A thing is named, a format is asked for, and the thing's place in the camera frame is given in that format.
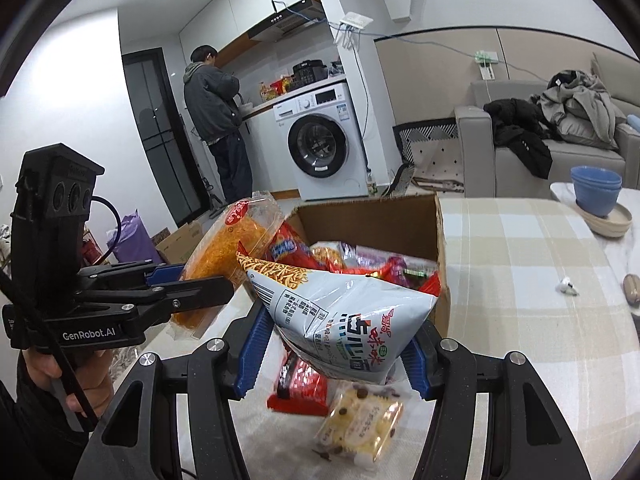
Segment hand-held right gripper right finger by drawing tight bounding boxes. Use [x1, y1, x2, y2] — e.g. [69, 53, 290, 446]
[400, 322, 593, 480]

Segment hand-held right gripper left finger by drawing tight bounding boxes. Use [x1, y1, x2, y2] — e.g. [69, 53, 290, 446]
[87, 305, 278, 480]

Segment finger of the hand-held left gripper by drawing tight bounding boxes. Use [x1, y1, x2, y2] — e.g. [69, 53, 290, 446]
[115, 275, 236, 328]
[77, 259, 186, 291]

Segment clear-wrapped orange bread cake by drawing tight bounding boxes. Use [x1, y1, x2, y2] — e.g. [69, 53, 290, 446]
[170, 192, 286, 338]

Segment white noodle snack packet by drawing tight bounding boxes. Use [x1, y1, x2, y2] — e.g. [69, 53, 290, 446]
[235, 252, 443, 386]

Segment red chip packet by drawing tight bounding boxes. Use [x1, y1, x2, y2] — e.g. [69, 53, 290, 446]
[267, 222, 321, 271]

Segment brown cardboard box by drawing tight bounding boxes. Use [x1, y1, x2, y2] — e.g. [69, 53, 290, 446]
[282, 194, 451, 341]

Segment person's left forearm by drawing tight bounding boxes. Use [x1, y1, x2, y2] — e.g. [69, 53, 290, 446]
[0, 355, 93, 480]

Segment person's left hand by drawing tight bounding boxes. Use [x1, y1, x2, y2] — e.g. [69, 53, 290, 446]
[22, 347, 116, 418]

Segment small cardboard box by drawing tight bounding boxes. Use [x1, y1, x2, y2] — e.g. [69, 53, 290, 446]
[156, 221, 203, 264]

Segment purple bag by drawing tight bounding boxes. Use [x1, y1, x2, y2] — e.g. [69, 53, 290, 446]
[106, 210, 163, 266]

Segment red chocolate cake packet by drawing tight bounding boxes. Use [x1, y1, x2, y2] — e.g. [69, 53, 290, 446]
[266, 350, 331, 417]

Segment yellow cake packet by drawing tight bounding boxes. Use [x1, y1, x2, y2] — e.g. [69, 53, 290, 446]
[314, 382, 405, 468]

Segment red snack packet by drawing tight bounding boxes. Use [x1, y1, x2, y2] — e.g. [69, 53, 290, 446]
[375, 257, 441, 296]

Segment checked tablecloth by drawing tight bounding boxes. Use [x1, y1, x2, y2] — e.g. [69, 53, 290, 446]
[115, 195, 640, 480]

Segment purple snack packet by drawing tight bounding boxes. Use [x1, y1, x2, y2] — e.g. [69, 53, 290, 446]
[340, 242, 396, 268]

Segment red crispy noodle packet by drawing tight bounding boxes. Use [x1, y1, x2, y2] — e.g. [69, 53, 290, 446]
[310, 242, 346, 271]

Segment black refrigerator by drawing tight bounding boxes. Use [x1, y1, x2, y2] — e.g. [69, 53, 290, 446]
[121, 47, 211, 228]

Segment white washing machine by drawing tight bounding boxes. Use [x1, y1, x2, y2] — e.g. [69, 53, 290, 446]
[272, 80, 371, 202]

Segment pile of snack packets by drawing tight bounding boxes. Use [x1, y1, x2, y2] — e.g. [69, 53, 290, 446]
[259, 75, 296, 103]

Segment grey sofa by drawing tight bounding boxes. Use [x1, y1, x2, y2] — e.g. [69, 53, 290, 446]
[455, 52, 640, 198]

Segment chair with patterned cushion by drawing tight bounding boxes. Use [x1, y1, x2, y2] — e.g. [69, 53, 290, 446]
[392, 119, 466, 196]

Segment beige plate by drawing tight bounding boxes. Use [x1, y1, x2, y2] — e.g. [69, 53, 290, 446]
[575, 200, 633, 237]

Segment black kitchen appliance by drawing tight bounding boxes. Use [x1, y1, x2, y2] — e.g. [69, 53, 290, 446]
[291, 60, 328, 86]

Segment stack of blue bowls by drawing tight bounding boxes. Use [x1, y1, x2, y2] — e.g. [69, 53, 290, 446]
[571, 166, 623, 218]

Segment black jacket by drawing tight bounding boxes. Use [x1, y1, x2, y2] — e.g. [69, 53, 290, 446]
[484, 98, 553, 180]

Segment range hood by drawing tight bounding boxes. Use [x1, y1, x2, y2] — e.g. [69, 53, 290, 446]
[247, 0, 326, 43]

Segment grey clothes pile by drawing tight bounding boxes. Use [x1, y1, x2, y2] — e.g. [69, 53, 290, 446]
[537, 70, 628, 150]

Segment white power strip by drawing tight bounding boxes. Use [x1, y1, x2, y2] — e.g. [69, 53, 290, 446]
[472, 50, 499, 80]

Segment white wall cabinets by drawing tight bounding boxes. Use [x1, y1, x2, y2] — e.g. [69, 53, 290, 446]
[179, 0, 326, 53]

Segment white wall box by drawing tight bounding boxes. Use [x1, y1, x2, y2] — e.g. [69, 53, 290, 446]
[340, 11, 373, 48]

